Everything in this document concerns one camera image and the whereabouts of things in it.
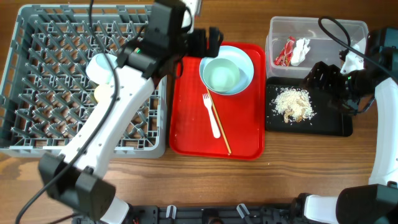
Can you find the grey plastic dishwasher rack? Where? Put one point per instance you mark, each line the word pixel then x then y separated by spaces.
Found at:
pixel 46 95

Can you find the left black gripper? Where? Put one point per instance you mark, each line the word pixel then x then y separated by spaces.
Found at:
pixel 202 50

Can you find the light blue round plate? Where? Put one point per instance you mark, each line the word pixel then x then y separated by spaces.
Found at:
pixel 241 60

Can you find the crumpled white tissue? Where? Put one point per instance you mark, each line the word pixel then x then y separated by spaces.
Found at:
pixel 299 52

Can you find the pale green bowl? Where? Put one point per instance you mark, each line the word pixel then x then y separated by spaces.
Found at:
pixel 220 75

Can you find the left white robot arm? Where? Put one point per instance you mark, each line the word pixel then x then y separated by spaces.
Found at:
pixel 75 177

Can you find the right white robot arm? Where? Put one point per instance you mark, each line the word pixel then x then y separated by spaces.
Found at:
pixel 375 202

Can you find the rice and food scraps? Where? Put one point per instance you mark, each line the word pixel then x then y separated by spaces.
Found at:
pixel 293 104

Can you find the red snack wrapper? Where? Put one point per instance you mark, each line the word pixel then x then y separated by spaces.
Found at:
pixel 285 56

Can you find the black waste tray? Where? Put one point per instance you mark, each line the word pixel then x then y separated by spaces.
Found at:
pixel 326 121

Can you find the clear plastic waste bin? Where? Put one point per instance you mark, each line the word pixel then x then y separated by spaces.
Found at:
pixel 322 47

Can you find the red plastic tray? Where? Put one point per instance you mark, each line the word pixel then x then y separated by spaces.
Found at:
pixel 242 115

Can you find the light blue bowl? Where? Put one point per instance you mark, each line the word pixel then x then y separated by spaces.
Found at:
pixel 99 69

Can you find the yellow plastic cup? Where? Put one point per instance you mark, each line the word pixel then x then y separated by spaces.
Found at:
pixel 103 92

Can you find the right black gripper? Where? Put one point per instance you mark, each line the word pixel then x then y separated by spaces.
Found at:
pixel 332 72

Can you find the white plastic fork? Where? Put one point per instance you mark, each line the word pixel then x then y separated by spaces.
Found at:
pixel 214 126

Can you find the wooden chopstick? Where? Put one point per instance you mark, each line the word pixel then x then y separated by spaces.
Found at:
pixel 219 123

